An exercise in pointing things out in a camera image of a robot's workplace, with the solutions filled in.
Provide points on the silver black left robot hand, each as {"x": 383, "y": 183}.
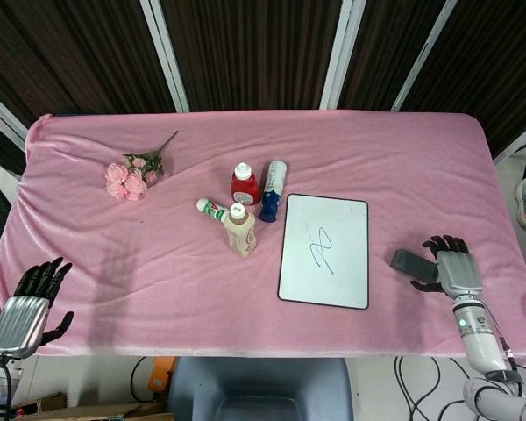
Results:
{"x": 19, "y": 316}

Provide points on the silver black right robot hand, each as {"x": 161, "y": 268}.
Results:
{"x": 458, "y": 272}

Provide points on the grey eraser block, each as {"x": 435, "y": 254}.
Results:
{"x": 414, "y": 264}

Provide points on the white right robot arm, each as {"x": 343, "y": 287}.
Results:
{"x": 486, "y": 351}

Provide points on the brown cardboard box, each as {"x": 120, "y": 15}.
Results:
{"x": 74, "y": 408}

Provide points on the orange device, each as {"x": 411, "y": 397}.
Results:
{"x": 161, "y": 377}

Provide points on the pink artificial flower bouquet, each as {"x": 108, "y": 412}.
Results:
{"x": 133, "y": 175}

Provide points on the pink tablecloth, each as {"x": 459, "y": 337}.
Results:
{"x": 263, "y": 228}

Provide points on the blue and white bottle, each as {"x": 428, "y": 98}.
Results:
{"x": 272, "y": 193}

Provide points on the small green white bottle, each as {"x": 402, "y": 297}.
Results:
{"x": 212, "y": 210}

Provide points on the beige bottle with brown cap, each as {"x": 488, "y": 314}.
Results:
{"x": 241, "y": 232}

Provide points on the red bottle with white cap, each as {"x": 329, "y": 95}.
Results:
{"x": 245, "y": 186}

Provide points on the grey blue chair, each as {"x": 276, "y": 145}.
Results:
{"x": 258, "y": 390}

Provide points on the white whiteboard with black frame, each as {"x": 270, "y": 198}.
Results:
{"x": 325, "y": 252}

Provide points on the dark folding screen with white frame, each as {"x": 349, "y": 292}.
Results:
{"x": 263, "y": 52}

